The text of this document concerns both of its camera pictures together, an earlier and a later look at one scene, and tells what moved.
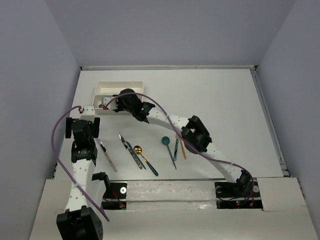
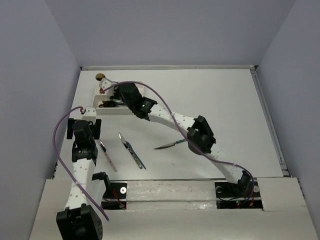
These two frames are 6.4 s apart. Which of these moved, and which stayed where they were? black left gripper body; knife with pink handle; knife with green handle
Moved: knife with green handle
Stayed: knife with pink handle; black left gripper body
